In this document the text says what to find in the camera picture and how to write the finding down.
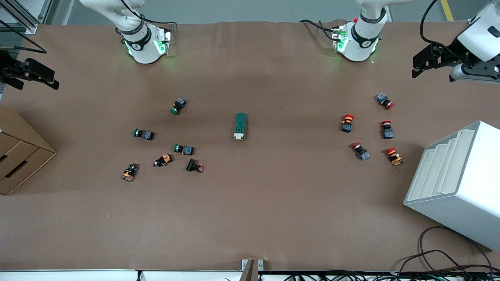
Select brown cardboard box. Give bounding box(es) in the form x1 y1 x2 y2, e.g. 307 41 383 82
0 105 57 196

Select green push button blue block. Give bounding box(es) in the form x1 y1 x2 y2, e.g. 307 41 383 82
133 128 155 141
170 98 187 115
173 143 195 156

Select white slotted sorting rack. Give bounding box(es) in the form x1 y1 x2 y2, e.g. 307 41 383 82
404 121 500 251

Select black square button red terminals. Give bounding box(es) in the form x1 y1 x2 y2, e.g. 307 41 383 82
186 158 205 173

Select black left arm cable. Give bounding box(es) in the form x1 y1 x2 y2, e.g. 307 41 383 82
420 0 469 53

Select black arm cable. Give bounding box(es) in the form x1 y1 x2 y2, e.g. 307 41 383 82
420 0 469 53
0 20 48 54

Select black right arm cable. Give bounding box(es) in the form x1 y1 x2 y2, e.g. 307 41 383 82
0 20 48 54

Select aluminium frame profile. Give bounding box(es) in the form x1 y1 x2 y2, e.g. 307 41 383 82
0 0 54 35

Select black base cable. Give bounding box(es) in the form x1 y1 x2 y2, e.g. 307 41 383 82
119 0 180 27
299 20 337 40

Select black looped floor cable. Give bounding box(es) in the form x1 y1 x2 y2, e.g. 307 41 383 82
395 226 494 274

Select black cable bundle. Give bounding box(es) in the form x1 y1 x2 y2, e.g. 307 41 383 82
283 269 500 281

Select metal table edge bracket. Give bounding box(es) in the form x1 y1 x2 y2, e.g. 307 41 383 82
241 259 264 281

